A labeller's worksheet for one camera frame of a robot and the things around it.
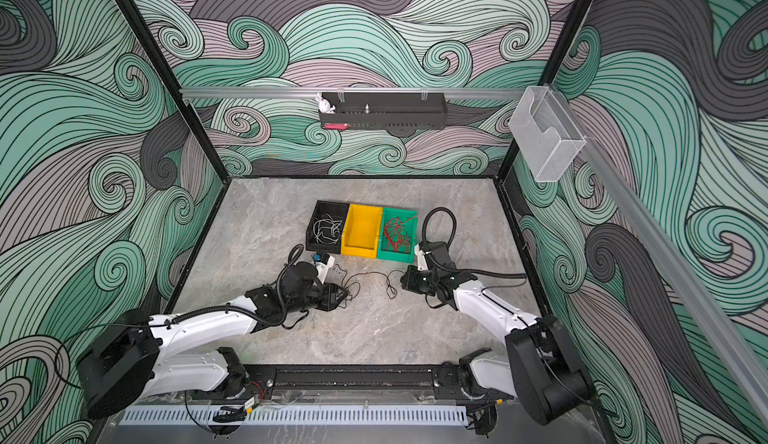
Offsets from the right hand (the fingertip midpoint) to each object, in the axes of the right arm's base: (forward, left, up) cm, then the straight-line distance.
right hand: (401, 279), depth 87 cm
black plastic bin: (+28, +22, -4) cm, 36 cm away
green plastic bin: (+20, -4, -2) cm, 21 cm away
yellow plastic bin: (+19, +13, -3) cm, 23 cm away
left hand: (-5, +16, +2) cm, 17 cm away
